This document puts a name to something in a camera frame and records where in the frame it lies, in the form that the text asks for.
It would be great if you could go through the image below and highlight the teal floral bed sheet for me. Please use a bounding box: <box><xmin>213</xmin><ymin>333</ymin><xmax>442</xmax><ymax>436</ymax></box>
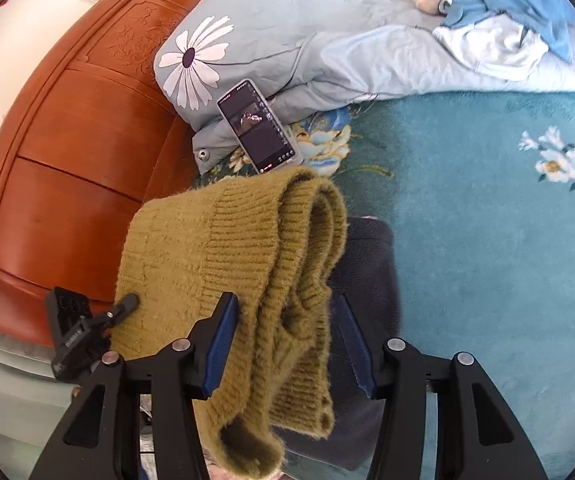
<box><xmin>202</xmin><ymin>87</ymin><xmax>575</xmax><ymax>480</ymax></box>

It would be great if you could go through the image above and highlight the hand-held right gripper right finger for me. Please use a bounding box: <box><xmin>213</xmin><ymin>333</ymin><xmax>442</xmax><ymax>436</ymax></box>
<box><xmin>335</xmin><ymin>292</ymin><xmax>551</xmax><ymax>480</ymax></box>

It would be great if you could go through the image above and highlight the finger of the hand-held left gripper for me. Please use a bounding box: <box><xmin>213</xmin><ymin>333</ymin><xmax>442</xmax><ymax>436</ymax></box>
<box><xmin>105</xmin><ymin>293</ymin><xmax>141</xmax><ymax>329</ymax></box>

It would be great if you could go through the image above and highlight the smartphone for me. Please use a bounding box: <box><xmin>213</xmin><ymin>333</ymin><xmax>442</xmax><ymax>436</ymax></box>
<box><xmin>216</xmin><ymin>79</ymin><xmax>304</xmax><ymax>176</ymax></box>

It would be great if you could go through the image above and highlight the dark fleece cloth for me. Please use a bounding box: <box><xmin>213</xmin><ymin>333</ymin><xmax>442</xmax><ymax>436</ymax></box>
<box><xmin>278</xmin><ymin>216</ymin><xmax>401</xmax><ymax>473</ymax></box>

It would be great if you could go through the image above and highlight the pale blue daisy print duvet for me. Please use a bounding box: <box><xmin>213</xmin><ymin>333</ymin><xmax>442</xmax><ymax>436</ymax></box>
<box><xmin>154</xmin><ymin>0</ymin><xmax>575</xmax><ymax>176</ymax></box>

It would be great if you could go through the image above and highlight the orange wooden bed frame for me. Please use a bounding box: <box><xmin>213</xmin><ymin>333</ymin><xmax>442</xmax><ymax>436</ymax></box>
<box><xmin>0</xmin><ymin>0</ymin><xmax>248</xmax><ymax>348</ymax></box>

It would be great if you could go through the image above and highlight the olive green knit sweater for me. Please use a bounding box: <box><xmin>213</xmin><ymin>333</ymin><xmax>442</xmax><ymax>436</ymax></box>
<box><xmin>112</xmin><ymin>165</ymin><xmax>349</xmax><ymax>473</ymax></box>

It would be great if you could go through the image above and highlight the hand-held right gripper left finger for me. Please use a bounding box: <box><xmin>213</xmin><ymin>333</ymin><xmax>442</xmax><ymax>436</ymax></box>
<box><xmin>28</xmin><ymin>291</ymin><xmax>241</xmax><ymax>480</ymax></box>

